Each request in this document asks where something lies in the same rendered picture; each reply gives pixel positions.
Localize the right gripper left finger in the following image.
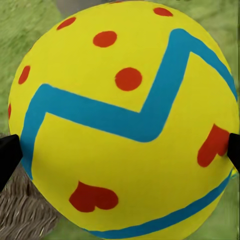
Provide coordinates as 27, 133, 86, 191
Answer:
0, 134, 23, 193

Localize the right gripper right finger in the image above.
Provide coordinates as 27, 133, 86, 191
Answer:
228, 133, 240, 173

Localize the easter egg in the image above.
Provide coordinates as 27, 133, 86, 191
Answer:
229, 166, 239, 181
8, 0, 240, 240

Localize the wicker basket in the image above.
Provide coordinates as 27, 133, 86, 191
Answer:
0, 133, 63, 240

